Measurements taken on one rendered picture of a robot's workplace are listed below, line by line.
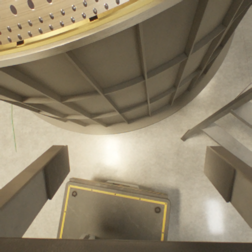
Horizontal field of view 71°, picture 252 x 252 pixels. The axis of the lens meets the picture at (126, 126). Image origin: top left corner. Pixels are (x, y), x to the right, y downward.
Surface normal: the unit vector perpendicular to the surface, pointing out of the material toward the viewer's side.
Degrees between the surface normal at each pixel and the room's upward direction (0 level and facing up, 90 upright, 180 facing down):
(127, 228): 0
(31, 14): 43
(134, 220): 0
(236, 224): 0
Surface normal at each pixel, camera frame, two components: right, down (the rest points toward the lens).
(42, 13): 0.03, 0.55
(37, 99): -0.16, -0.15
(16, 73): 0.99, -0.06
